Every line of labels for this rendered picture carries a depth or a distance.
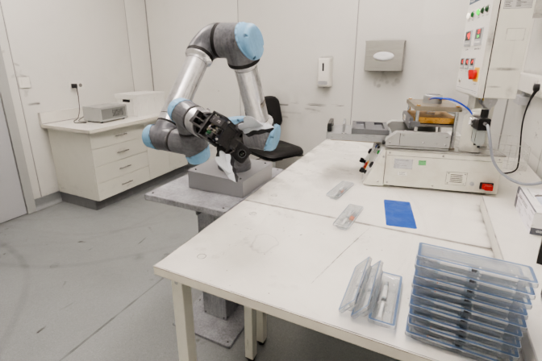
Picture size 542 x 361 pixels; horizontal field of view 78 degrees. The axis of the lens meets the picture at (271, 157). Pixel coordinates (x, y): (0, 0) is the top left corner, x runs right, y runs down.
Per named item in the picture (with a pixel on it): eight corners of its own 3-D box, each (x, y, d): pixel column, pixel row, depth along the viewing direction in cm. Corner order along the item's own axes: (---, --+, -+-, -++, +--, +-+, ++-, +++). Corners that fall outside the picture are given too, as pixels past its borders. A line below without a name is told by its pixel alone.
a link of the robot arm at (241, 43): (255, 135, 152) (223, 15, 115) (285, 139, 146) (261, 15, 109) (243, 153, 145) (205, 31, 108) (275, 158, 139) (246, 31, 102)
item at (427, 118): (444, 119, 160) (447, 99, 157) (456, 128, 140) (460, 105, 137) (406, 118, 164) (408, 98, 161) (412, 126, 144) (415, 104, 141)
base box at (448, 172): (471, 171, 170) (477, 138, 165) (499, 200, 135) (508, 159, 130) (362, 163, 183) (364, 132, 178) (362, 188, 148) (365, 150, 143)
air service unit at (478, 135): (475, 142, 136) (482, 105, 132) (488, 151, 123) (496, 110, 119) (461, 141, 138) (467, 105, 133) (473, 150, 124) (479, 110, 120)
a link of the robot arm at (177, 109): (193, 117, 102) (185, 91, 97) (212, 128, 95) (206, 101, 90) (169, 127, 98) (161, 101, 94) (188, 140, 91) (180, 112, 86)
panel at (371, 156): (362, 163, 181) (380, 134, 174) (362, 182, 153) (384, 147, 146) (359, 161, 181) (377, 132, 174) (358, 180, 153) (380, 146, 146)
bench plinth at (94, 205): (184, 171, 400) (183, 163, 397) (97, 210, 298) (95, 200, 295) (153, 166, 420) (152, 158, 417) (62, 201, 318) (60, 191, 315)
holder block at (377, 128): (385, 126, 167) (386, 122, 167) (389, 135, 149) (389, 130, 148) (352, 125, 171) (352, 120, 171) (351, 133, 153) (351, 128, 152)
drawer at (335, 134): (388, 134, 169) (389, 118, 167) (392, 144, 149) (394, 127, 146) (330, 130, 176) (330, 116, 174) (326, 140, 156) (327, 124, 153)
